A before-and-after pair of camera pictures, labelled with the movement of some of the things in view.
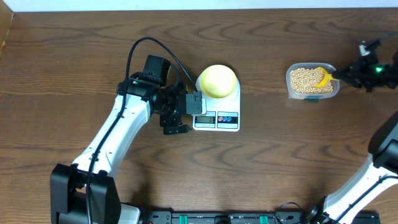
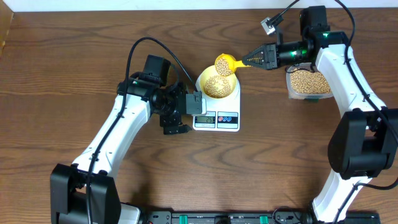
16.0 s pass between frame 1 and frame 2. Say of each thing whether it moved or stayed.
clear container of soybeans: stayed
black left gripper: stayed
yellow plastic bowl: stayed
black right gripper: moved
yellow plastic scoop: moved
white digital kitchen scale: stayed
